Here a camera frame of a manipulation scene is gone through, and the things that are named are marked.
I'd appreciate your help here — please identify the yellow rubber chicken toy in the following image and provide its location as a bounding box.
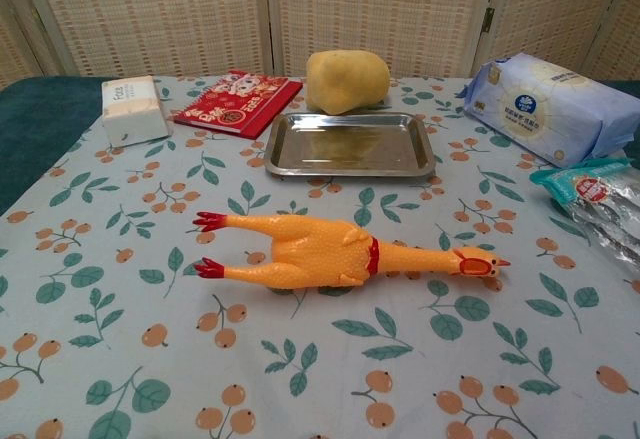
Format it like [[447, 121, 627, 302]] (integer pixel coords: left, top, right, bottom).
[[192, 211, 513, 291]]

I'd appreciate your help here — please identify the stainless steel rectangular tray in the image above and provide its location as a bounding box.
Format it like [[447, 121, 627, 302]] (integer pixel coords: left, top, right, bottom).
[[264, 111, 437, 179]]

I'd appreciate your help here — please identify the leaf and fruit patterned tablecloth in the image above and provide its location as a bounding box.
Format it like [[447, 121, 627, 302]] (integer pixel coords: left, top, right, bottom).
[[0, 74, 640, 439]]

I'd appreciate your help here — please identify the yellow potato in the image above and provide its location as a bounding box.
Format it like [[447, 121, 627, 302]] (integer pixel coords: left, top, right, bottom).
[[305, 50, 391, 116]]

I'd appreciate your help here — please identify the red spiral notebook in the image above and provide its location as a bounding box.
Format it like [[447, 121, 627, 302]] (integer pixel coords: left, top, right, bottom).
[[172, 71, 305, 141]]

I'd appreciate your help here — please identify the white tissue pack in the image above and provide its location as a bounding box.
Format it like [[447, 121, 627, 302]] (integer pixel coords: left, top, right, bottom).
[[101, 75, 174, 149]]

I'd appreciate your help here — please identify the woven folding screen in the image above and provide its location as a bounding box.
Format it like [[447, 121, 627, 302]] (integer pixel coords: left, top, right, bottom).
[[0, 0, 640, 83]]

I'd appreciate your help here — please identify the blue wet wipes pack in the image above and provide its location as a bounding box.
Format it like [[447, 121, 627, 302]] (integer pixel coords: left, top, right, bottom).
[[457, 52, 640, 169]]

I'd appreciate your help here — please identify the teal dried fish snack package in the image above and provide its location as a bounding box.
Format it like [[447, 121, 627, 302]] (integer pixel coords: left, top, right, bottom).
[[528, 157, 640, 286]]

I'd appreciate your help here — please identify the dark teal table cover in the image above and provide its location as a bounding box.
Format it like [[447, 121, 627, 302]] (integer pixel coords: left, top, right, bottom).
[[0, 75, 640, 216]]

